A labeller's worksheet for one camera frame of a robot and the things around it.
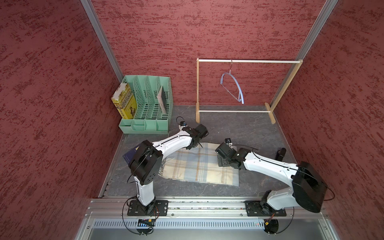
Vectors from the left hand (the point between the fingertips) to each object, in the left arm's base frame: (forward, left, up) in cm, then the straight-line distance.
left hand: (181, 143), depth 89 cm
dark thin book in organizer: (+32, +16, +8) cm, 36 cm away
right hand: (-9, -28, -4) cm, 30 cm away
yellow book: (+24, +38, +12) cm, 47 cm away
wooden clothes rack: (+35, -68, -7) cm, 77 cm away
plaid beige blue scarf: (-10, -11, -6) cm, 16 cm away
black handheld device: (-4, -61, -5) cm, 62 cm away
